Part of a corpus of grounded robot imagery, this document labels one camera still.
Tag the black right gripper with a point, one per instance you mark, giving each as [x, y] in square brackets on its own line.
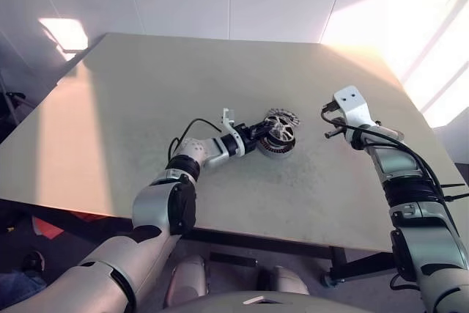
[332, 107]

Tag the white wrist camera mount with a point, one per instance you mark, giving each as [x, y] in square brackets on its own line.
[229, 122]
[353, 107]

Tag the red flat object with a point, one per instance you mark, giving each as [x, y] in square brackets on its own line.
[84, 216]

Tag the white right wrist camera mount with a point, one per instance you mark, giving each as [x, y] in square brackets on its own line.
[353, 107]

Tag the beige right robot knee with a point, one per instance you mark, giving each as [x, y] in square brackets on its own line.
[286, 280]

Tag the black table frame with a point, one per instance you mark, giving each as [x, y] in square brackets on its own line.
[256, 241]

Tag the beige left robot knee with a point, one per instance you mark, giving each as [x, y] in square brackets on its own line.
[187, 276]

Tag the red paper sheet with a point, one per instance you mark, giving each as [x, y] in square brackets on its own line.
[47, 230]

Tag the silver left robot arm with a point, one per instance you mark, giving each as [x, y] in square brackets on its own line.
[154, 195]

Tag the beige robot knee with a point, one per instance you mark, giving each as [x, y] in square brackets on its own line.
[187, 276]
[286, 280]

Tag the black caster wheel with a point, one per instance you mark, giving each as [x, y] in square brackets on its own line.
[328, 279]

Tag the spoked metal rotor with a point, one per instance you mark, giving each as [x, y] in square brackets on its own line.
[280, 128]

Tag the black shoe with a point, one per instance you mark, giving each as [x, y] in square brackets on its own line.
[33, 260]

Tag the blue jeans leg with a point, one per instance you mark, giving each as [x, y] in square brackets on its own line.
[18, 285]

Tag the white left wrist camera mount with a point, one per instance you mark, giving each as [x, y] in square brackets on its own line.
[229, 122]

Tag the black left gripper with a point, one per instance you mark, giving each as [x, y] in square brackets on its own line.
[246, 137]

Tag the beige robot torso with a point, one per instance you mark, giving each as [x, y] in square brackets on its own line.
[227, 303]

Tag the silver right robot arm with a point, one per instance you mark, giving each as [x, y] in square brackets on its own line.
[428, 239]

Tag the grey round motor housing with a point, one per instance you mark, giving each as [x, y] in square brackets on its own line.
[276, 149]

